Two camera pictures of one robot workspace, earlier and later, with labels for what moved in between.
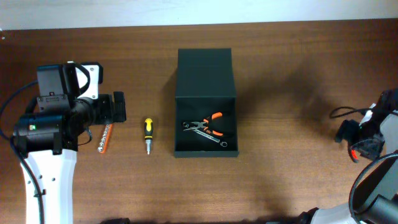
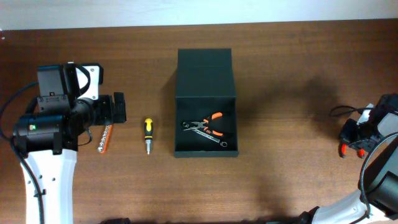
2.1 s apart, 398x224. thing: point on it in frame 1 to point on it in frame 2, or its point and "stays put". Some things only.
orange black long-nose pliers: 194,124 stays put
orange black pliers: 355,155 to 342,151
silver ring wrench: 223,144 stays put
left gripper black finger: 119,107 stays put
